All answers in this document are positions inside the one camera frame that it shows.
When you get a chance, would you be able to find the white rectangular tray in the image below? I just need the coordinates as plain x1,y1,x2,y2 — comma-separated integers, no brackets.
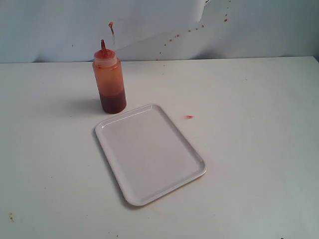
94,104,206,207

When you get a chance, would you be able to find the red sauce squeeze bottle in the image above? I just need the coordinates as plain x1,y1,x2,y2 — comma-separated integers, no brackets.
93,39,127,114

